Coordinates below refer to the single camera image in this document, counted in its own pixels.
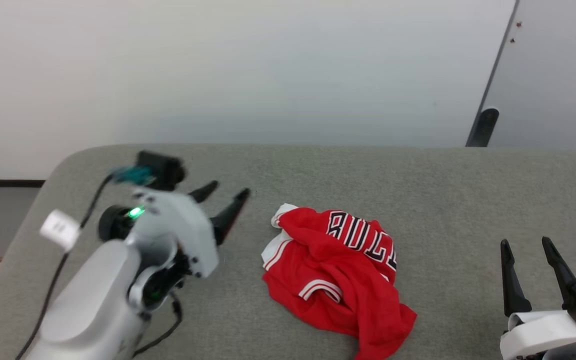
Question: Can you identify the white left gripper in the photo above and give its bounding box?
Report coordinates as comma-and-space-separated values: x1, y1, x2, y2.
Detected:
128, 181, 251, 279

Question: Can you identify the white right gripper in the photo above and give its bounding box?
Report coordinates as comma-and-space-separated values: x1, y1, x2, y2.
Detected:
499, 236, 576, 360

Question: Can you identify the red white jersey garment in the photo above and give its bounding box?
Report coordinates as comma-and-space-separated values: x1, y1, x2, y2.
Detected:
260, 202, 418, 360

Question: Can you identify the round-ended metal leg bar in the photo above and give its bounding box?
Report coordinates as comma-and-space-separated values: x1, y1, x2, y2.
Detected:
465, 107, 500, 148

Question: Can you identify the black baseboard strip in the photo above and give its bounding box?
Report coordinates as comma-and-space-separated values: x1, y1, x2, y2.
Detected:
0, 178, 46, 202

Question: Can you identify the white cable label tag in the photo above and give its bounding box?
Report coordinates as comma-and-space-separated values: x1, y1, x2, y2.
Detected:
39, 209, 82, 252

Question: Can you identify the thin metal frame post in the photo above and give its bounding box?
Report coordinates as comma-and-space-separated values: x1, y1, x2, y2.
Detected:
482, 0, 521, 110

